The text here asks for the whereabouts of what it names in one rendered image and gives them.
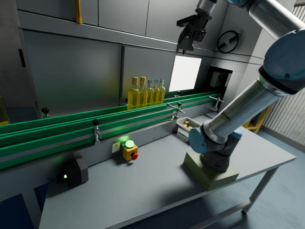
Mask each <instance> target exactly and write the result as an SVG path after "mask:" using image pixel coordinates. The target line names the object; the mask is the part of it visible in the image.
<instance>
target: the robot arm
mask: <svg viewBox="0 0 305 229"><path fill-rule="evenodd" d="M217 1H218V0H199V2H198V4H197V8H196V10H195V12H197V13H198V14H197V15H191V16H189V17H186V18H184V19H181V20H178V21H177V26H179V27H181V28H182V27H185V28H184V30H183V31H182V32H181V34H180V36H179V39H178V43H177V49H176V54H177V53H178V52H179V49H182V54H183V55H184V54H185V53H186V51H187V50H189V51H194V47H193V42H194V41H198V42H201V41H202V40H203V38H204V36H205V34H206V32H207V31H206V28H205V26H206V24H207V23H208V21H209V20H211V19H212V17H211V16H210V15H209V14H211V12H212V10H213V9H214V7H215V5H216V3H217ZM223 1H226V2H228V3H230V4H233V5H235V6H237V7H239V8H241V9H243V10H245V11H246V12H247V13H248V14H249V15H250V16H251V17H252V18H253V19H254V20H255V21H256V22H257V23H258V24H259V25H260V26H261V27H262V28H263V29H264V30H265V31H266V32H267V33H268V34H269V35H270V36H271V37H272V38H273V39H274V40H275V42H274V43H273V44H272V45H271V46H270V48H269V49H268V50H267V52H266V54H265V59H264V61H263V65H262V66H261V67H260V68H259V69H258V76H257V78H256V79H255V80H254V81H253V82H252V83H251V84H250V85H249V86H248V87H246V88H245V89H244V90H243V91H242V92H241V93H240V94H239V95H238V96H237V97H236V98H235V99H234V100H233V101H232V102H231V103H230V104H229V105H228V106H227V107H226V108H224V109H223V110H222V111H221V112H220V113H219V114H218V115H217V116H216V117H215V118H214V119H213V120H207V121H205V122H204V123H203V124H202V125H201V126H200V127H198V128H197V127H195V128H192V129H191V130H190V132H189V135H188V139H189V144H190V146H191V148H192V149H193V151H195V152H196V153H198V154H200V158H201V160H202V162H203V163H204V164H205V165H206V166H207V167H208V168H210V169H212V170H214V171H218V172H224V171H226V170H227V169H228V167H229V163H230V156H231V154H232V152H233V151H234V149H235V147H236V146H237V144H238V142H239V141H240V140H241V137H242V131H241V130H240V129H238V128H239V127H240V126H242V125H243V124H244V123H246V122H247V121H249V120H250V119H251V118H253V117H254V116H256V115H257V114H258V113H260V112H261V111H262V110H264V109H265V108H266V107H268V106H269V105H271V104H272V103H274V102H275V101H276V100H278V99H279V98H280V97H282V96H284V95H295V94H296V93H298V92H299V91H301V90H302V89H304V88H305V23H304V22H302V21H301V20H300V19H298V18H297V17H296V16H294V15H293V14H292V13H290V12H289V11H288V10H287V9H285V8H284V7H283V6H281V5H280V4H279V3H278V2H276V1H275V0H223ZM187 36H188V37H189V38H187Z"/></svg>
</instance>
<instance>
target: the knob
mask: <svg viewBox="0 0 305 229"><path fill-rule="evenodd" d="M65 175H66V174H65V171H63V172H62V173H60V174H59V175H56V180H57V183H58V184H59V183H64V182H67V178H65V177H64V176H65Z"/></svg>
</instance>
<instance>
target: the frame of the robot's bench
mask: <svg viewBox="0 0 305 229"><path fill-rule="evenodd" d="M278 168H279V167H276V168H274V169H271V170H268V171H267V172H266V173H265V175H264V177H263V178H262V180H261V181H260V183H259V184H258V186H257V187H256V189H255V190H254V192H253V193H252V195H251V196H250V198H249V199H248V200H246V201H244V202H242V203H240V204H238V205H236V206H234V207H232V208H230V209H227V210H225V211H223V212H221V213H219V214H217V215H215V216H213V217H211V218H209V219H207V220H205V221H203V222H201V223H198V224H196V225H194V226H192V227H190V228H188V229H204V228H206V227H208V226H209V225H211V224H213V223H215V222H217V221H219V220H221V219H223V218H225V217H227V216H229V215H231V214H233V213H235V212H237V211H239V210H241V209H242V213H243V214H247V212H248V211H249V210H250V209H251V207H252V206H253V204H254V203H255V201H256V200H257V198H258V197H259V196H260V194H261V193H262V191H263V190H264V188H265V187H266V186H267V184H268V183H269V181H270V180H271V178H272V177H273V175H274V174H275V172H276V171H277V170H278Z"/></svg>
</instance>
